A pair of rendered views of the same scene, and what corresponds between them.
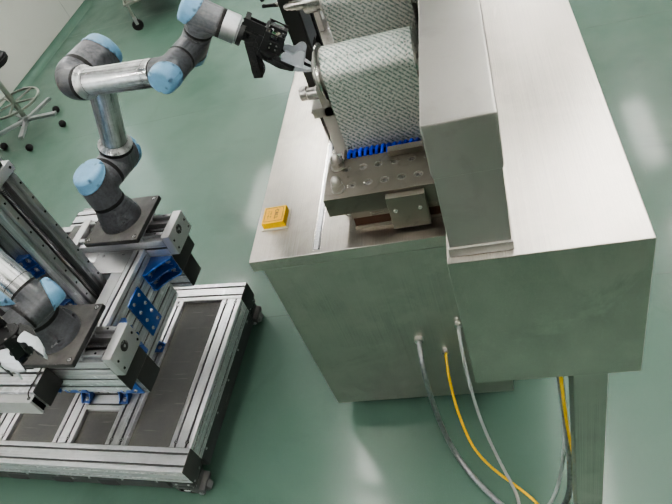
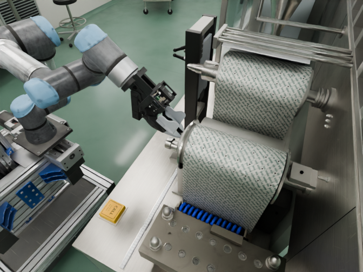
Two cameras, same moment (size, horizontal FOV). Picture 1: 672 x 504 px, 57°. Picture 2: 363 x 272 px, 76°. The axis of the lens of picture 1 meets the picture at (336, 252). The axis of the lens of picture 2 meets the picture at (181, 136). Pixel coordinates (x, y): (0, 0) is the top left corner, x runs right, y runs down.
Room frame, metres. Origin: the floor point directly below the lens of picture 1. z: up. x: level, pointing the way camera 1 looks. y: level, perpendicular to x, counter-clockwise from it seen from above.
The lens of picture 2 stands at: (1.06, -0.16, 1.75)
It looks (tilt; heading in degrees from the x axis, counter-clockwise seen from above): 48 degrees down; 4
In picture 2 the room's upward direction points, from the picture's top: straight up
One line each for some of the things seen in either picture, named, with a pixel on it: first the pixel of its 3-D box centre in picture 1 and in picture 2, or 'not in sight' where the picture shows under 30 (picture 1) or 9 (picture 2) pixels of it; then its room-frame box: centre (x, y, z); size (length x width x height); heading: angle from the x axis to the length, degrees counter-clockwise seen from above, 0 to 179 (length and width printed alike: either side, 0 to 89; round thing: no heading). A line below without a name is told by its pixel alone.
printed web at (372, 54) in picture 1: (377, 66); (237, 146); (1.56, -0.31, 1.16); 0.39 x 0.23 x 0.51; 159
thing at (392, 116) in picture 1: (382, 123); (218, 204); (1.38, -0.25, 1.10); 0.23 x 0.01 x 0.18; 69
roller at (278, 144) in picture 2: not in sight; (237, 145); (1.55, -0.31, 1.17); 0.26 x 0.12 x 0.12; 69
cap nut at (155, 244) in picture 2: (336, 183); (155, 242); (1.28, -0.07, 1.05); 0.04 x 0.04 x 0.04
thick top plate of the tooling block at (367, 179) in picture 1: (400, 177); (210, 257); (1.26, -0.24, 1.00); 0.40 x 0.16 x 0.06; 69
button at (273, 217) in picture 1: (275, 217); (112, 210); (1.42, 0.12, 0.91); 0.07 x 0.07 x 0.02; 69
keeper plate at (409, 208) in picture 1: (408, 209); not in sight; (1.17, -0.22, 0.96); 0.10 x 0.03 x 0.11; 69
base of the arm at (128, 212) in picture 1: (114, 209); (38, 127); (1.87, 0.66, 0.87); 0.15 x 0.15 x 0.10
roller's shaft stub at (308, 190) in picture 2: not in sight; (295, 181); (1.38, -0.42, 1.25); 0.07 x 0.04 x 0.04; 69
